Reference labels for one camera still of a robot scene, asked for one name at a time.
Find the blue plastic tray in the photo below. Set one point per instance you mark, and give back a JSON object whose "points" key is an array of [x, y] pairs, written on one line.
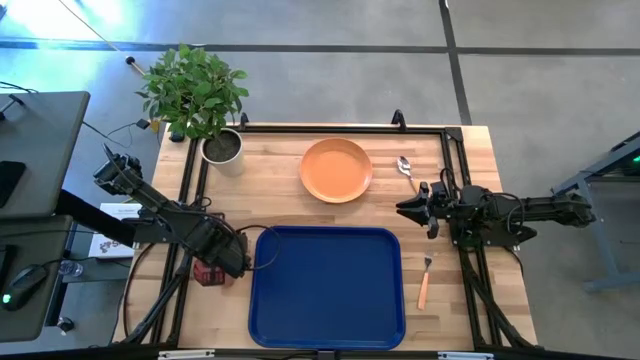
{"points": [[327, 290]]}

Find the black power plug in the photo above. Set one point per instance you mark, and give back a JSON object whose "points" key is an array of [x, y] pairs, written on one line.
{"points": [[143, 123]]}

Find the black frame clamp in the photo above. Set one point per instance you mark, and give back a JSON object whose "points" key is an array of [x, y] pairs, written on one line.
{"points": [[398, 119], [244, 120]]}

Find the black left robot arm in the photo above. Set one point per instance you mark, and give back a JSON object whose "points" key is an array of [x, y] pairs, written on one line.
{"points": [[165, 215]]}

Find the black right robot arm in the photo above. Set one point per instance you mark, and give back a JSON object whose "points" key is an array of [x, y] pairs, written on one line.
{"points": [[540, 207]]}

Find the white clamp bracket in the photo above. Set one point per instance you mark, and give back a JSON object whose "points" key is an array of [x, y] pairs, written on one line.
{"points": [[186, 354], [465, 356]]}

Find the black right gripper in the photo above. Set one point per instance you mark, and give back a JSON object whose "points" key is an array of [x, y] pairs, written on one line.
{"points": [[439, 205]]}

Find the black aluminium table frame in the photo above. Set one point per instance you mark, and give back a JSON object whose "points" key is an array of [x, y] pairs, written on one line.
{"points": [[452, 160]]}

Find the grey-blue metal table frame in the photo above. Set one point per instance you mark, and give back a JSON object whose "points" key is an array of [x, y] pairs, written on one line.
{"points": [[595, 185]]}

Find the black computer mouse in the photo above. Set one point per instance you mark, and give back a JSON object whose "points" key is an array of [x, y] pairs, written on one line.
{"points": [[22, 287]]}

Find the green plant in white pot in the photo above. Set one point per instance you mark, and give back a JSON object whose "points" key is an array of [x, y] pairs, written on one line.
{"points": [[192, 92]]}

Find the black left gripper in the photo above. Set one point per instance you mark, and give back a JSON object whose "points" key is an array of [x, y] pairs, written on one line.
{"points": [[225, 250]]}

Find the black caster wheel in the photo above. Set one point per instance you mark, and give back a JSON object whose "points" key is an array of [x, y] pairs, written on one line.
{"points": [[65, 325]]}

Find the dark grey low desk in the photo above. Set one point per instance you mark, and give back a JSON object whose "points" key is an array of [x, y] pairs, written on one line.
{"points": [[30, 240]]}

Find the black slanted beam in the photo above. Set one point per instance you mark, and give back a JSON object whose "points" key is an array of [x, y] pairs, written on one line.
{"points": [[95, 217]]}

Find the grey desk top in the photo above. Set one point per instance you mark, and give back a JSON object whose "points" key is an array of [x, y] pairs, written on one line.
{"points": [[40, 150]]}

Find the stick with black knob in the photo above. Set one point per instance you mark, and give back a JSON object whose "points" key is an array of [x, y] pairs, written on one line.
{"points": [[131, 61]]}

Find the clear plastic bottle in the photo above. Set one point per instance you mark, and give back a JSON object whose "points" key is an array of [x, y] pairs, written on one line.
{"points": [[71, 268]]}

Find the white printed paper sheet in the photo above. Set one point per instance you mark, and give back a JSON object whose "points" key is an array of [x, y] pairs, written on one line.
{"points": [[112, 245]]}

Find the black flat device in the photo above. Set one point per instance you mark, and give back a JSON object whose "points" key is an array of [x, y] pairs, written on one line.
{"points": [[10, 182]]}

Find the orange round plate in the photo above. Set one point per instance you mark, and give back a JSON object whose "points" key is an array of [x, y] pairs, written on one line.
{"points": [[336, 171]]}

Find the red translucent cup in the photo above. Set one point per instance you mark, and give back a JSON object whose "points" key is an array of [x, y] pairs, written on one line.
{"points": [[207, 275]]}

